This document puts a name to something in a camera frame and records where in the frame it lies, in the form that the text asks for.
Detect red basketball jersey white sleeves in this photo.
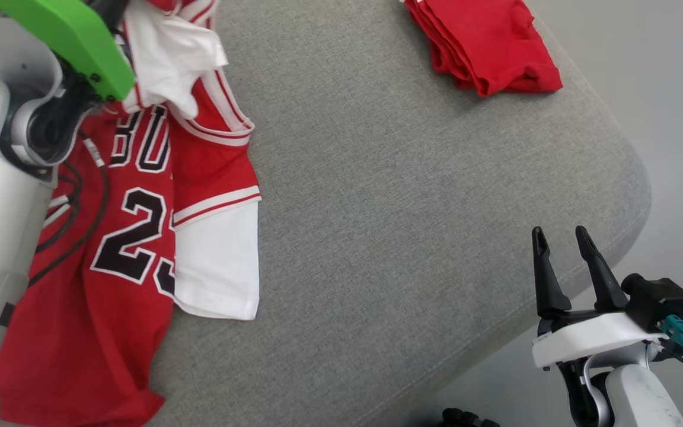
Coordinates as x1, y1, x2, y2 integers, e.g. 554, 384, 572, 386
0, 0, 261, 427

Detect red shorts with white stripes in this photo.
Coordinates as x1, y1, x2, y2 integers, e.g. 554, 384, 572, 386
404, 0, 563, 97

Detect black left cable white tag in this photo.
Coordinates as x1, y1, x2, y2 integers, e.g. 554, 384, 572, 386
26, 128, 111, 288

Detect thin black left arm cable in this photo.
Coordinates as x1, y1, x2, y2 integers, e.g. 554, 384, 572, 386
34, 160, 83, 253

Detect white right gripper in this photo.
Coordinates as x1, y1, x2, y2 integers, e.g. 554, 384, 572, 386
531, 225, 668, 369

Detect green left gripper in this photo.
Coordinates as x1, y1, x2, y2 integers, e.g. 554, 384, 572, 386
0, 0, 136, 110

